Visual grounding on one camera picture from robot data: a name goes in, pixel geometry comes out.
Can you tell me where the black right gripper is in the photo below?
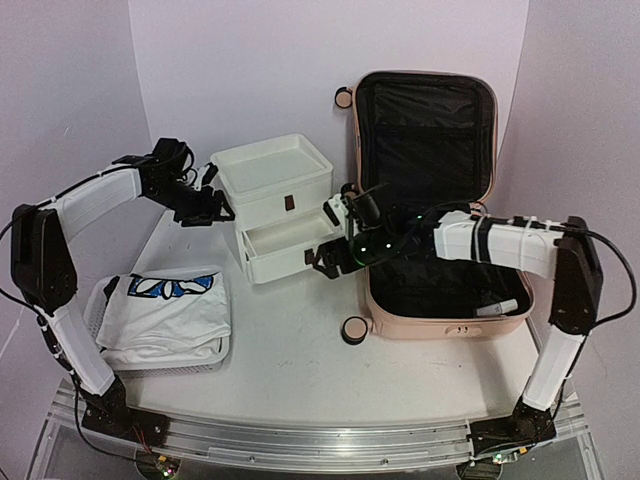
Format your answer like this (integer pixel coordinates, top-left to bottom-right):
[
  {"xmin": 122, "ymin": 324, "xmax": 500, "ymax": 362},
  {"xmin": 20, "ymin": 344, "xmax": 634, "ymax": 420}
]
[{"xmin": 313, "ymin": 225, "xmax": 397, "ymax": 280}]

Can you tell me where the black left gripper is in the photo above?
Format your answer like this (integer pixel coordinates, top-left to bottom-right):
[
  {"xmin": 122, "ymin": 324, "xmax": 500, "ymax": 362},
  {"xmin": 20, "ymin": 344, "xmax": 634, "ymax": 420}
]
[{"xmin": 146, "ymin": 177, "xmax": 235, "ymax": 226}]

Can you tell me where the white drawer cabinet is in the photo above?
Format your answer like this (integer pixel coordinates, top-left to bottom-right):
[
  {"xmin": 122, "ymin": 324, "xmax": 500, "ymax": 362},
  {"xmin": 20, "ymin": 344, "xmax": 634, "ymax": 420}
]
[{"xmin": 210, "ymin": 133, "xmax": 342, "ymax": 285}]

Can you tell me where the white perforated plastic basket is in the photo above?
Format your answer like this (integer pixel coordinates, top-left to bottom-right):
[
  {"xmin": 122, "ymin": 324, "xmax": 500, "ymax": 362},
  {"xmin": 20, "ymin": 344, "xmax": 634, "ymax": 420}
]
[{"xmin": 82, "ymin": 272, "xmax": 234, "ymax": 374}]

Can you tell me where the white cloth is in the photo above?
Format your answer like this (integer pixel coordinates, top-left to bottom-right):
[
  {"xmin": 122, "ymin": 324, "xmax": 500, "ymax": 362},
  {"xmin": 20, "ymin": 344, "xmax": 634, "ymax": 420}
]
[{"xmin": 94, "ymin": 269, "xmax": 234, "ymax": 366}]

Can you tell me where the pink hard-shell suitcase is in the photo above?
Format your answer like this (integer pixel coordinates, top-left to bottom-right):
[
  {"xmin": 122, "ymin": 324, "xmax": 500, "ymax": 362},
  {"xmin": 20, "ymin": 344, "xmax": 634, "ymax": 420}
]
[{"xmin": 334, "ymin": 71, "xmax": 534, "ymax": 340}]

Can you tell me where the white tube bottle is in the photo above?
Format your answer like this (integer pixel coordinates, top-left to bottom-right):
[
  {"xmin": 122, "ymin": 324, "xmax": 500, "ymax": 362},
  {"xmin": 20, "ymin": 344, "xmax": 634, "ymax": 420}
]
[{"xmin": 475, "ymin": 298, "xmax": 519, "ymax": 317}]

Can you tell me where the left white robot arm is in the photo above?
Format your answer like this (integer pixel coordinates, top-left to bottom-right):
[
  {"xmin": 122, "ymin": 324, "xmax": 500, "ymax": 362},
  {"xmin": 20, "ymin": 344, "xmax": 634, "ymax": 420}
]
[{"xmin": 1, "ymin": 138, "xmax": 235, "ymax": 397}]

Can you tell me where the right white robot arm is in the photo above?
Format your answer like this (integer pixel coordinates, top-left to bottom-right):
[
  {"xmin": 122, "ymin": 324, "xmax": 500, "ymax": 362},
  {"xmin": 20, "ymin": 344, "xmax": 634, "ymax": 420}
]
[{"xmin": 310, "ymin": 199, "xmax": 638, "ymax": 443}]

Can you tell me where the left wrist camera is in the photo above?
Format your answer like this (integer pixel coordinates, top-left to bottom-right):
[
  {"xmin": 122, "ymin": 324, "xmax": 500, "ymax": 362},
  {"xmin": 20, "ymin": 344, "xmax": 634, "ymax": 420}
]
[{"xmin": 191, "ymin": 162, "xmax": 219, "ymax": 191}]

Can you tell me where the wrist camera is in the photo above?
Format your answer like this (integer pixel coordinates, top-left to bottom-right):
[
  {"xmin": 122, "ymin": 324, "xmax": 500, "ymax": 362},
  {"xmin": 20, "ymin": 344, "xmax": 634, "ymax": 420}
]
[
  {"xmin": 191, "ymin": 162, "xmax": 219, "ymax": 191},
  {"xmin": 322, "ymin": 189, "xmax": 384, "ymax": 234}
]

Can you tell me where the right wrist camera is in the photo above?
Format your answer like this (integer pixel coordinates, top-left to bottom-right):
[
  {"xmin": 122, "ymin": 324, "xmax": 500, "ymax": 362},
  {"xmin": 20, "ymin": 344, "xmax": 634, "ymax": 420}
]
[{"xmin": 322, "ymin": 189, "xmax": 384, "ymax": 234}]

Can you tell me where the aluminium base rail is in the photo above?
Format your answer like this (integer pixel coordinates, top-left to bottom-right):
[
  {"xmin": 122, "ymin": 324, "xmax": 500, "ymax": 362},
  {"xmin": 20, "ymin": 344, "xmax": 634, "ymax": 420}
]
[{"xmin": 26, "ymin": 386, "xmax": 603, "ymax": 479}]

